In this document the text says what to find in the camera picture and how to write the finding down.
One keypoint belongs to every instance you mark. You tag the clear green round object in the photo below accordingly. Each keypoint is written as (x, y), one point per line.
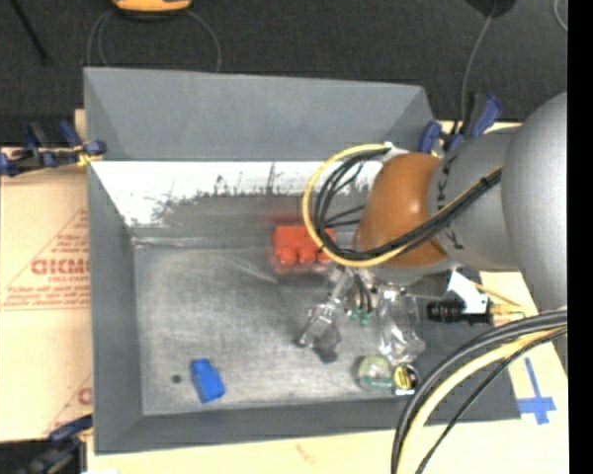
(373, 373)

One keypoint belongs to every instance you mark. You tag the grey metal bin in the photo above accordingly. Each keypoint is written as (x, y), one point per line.
(227, 314)

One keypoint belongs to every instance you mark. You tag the black cylinder on white bracket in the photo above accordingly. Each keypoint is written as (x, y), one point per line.
(447, 310)

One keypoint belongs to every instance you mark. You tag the blue toy block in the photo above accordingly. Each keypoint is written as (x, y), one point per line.
(207, 380)

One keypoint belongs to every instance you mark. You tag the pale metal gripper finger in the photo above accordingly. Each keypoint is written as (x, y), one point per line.
(330, 339)
(316, 323)

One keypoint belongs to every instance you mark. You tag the brown cardboard board, red print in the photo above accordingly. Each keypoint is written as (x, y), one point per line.
(39, 324)

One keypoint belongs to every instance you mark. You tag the yellow and black round object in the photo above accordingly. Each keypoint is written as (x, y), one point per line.
(405, 380)

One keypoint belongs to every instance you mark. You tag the red toy brick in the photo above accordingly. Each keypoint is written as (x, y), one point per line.
(291, 245)

